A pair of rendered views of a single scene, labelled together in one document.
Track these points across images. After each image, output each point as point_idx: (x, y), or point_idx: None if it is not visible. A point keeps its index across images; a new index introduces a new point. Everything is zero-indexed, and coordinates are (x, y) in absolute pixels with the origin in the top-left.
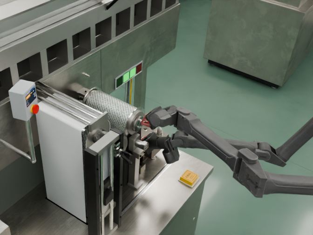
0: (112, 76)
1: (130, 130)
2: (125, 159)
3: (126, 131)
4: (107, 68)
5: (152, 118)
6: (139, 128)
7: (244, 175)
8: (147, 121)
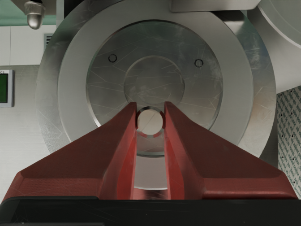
0: (23, 118)
1: (237, 64)
2: None
3: (260, 69)
4: (43, 154)
5: None
6: (138, 31)
7: None
8: (132, 133)
